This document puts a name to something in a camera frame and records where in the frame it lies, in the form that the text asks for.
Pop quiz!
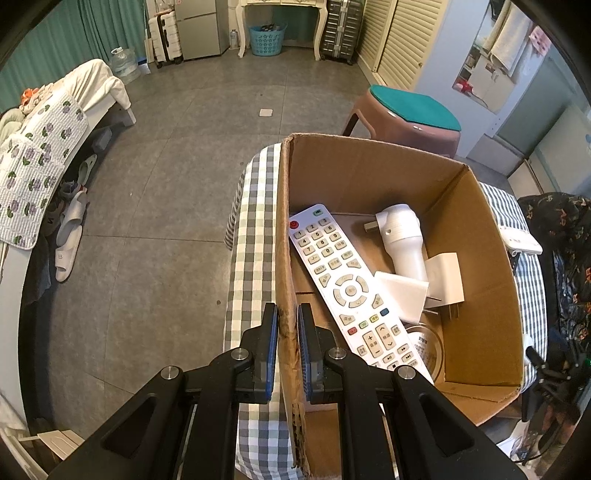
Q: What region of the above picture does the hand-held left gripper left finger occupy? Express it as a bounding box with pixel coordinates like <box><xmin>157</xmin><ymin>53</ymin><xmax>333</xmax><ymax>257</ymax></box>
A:
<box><xmin>46</xmin><ymin>302</ymin><xmax>280</xmax><ymax>480</ymax></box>

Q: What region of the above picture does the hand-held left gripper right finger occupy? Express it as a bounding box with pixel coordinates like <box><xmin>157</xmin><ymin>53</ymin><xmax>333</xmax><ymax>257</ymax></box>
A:
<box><xmin>298</xmin><ymin>302</ymin><xmax>532</xmax><ymax>480</ymax></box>

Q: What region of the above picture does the long white remote control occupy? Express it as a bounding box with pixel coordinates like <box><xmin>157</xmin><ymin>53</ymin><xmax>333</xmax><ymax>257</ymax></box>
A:
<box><xmin>288</xmin><ymin>204</ymin><xmax>435</xmax><ymax>384</ymax></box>

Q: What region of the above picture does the white cube charger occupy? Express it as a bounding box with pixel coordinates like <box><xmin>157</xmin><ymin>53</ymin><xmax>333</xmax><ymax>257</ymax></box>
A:
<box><xmin>373</xmin><ymin>271</ymin><xmax>430</xmax><ymax>324</ymax></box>

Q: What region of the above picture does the round gold tin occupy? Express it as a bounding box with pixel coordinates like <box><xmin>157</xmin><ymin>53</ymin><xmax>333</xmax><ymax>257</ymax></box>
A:
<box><xmin>404</xmin><ymin>323</ymin><xmax>446</xmax><ymax>384</ymax></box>

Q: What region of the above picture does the white power adapter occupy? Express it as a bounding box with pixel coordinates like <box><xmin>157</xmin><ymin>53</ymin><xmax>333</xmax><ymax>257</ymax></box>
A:
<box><xmin>422</xmin><ymin>254</ymin><xmax>464</xmax><ymax>319</ymax></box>

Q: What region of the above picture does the white cylindrical plug-in device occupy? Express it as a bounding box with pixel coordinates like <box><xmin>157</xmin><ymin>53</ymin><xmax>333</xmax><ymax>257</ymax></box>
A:
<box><xmin>364</xmin><ymin>204</ymin><xmax>429</xmax><ymax>282</ymax></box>

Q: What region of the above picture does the brown cardboard box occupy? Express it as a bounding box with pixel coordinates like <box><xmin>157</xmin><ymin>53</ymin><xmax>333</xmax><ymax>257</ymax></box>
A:
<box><xmin>276</xmin><ymin>133</ymin><xmax>527</xmax><ymax>480</ymax></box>

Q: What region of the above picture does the white flat rectangular device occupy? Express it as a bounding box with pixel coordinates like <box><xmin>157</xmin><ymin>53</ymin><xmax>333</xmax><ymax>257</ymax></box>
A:
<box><xmin>499</xmin><ymin>225</ymin><xmax>543</xmax><ymax>256</ymax></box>

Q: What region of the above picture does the black patterned jacket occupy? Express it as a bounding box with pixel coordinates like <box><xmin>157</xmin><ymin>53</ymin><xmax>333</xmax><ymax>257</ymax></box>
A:
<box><xmin>517</xmin><ymin>191</ymin><xmax>591</xmax><ymax>370</ymax></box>

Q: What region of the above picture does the white slipper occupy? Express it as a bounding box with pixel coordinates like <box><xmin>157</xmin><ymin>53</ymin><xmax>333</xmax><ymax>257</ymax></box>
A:
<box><xmin>55</xmin><ymin>226</ymin><xmax>84</xmax><ymax>282</ymax></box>
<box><xmin>58</xmin><ymin>191</ymin><xmax>88</xmax><ymax>236</ymax></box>

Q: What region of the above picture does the mauve plastic stool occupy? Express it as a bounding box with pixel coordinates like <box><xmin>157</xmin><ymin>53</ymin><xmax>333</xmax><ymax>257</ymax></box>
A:
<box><xmin>342</xmin><ymin>85</ymin><xmax>462</xmax><ymax>160</ymax></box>

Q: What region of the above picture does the grey green slipper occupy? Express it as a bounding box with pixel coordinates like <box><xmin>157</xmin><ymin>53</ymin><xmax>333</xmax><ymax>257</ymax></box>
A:
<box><xmin>76</xmin><ymin>154</ymin><xmax>98</xmax><ymax>185</ymax></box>

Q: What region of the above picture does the green seat cushion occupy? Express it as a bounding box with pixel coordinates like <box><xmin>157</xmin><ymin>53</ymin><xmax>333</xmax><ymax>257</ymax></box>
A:
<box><xmin>372</xmin><ymin>85</ymin><xmax>462</xmax><ymax>134</ymax></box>

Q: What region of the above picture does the frosted glass door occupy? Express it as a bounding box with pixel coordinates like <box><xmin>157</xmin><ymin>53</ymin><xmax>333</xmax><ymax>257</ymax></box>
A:
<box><xmin>496</xmin><ymin>55</ymin><xmax>583</xmax><ymax>160</ymax></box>

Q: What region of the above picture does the bed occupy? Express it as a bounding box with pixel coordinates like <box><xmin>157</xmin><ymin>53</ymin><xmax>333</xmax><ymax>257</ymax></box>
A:
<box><xmin>0</xmin><ymin>59</ymin><xmax>137</xmax><ymax>444</ymax></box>

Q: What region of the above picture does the white printed quilt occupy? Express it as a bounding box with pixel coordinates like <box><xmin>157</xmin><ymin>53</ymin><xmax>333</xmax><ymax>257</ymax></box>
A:
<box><xmin>0</xmin><ymin>90</ymin><xmax>89</xmax><ymax>250</ymax></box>

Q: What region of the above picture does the blue plastic basket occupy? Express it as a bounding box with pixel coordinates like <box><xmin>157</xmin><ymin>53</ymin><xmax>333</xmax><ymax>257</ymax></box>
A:
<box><xmin>249</xmin><ymin>23</ymin><xmax>288</xmax><ymax>57</ymax></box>

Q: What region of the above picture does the white bedsheet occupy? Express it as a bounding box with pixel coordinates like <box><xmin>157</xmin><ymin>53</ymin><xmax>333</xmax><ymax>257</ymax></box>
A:
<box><xmin>65</xmin><ymin>59</ymin><xmax>132</xmax><ymax>112</ymax></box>

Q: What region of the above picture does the clear water jug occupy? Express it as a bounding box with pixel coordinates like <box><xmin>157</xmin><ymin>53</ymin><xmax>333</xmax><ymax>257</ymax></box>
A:
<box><xmin>110</xmin><ymin>46</ymin><xmax>139</xmax><ymax>84</ymax></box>

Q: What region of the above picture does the silver ribbed suitcase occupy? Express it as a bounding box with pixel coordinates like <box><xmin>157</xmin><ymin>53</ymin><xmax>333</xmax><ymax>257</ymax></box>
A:
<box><xmin>320</xmin><ymin>0</ymin><xmax>365</xmax><ymax>64</ymax></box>

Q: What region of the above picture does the louvered wardrobe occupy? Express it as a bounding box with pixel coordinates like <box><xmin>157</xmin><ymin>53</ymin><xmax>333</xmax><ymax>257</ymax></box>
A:
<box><xmin>355</xmin><ymin>0</ymin><xmax>451</xmax><ymax>90</ymax></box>

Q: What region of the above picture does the silver small fridge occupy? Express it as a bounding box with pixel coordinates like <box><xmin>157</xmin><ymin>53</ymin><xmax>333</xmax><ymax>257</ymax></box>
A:
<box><xmin>173</xmin><ymin>0</ymin><xmax>230</xmax><ymax>61</ymax></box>

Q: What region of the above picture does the white suitcase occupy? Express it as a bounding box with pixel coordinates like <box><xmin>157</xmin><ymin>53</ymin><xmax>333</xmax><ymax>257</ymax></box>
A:
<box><xmin>147</xmin><ymin>10</ymin><xmax>183</xmax><ymax>69</ymax></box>

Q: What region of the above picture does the pink hanging towel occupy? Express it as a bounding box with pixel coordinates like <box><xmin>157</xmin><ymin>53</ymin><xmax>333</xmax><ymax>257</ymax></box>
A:
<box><xmin>529</xmin><ymin>25</ymin><xmax>552</xmax><ymax>58</ymax></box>

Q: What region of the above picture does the beige hanging towel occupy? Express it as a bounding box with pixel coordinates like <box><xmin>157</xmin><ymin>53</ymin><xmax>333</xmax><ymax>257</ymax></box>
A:
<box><xmin>487</xmin><ymin>4</ymin><xmax>532</xmax><ymax>75</ymax></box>

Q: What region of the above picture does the white dressing table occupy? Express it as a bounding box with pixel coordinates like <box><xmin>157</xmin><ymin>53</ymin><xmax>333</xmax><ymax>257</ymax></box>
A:
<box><xmin>235</xmin><ymin>0</ymin><xmax>324</xmax><ymax>61</ymax></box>

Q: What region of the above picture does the green window curtain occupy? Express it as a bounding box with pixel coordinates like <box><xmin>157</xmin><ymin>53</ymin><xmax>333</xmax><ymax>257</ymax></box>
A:
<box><xmin>0</xmin><ymin>0</ymin><xmax>151</xmax><ymax>116</ymax></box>

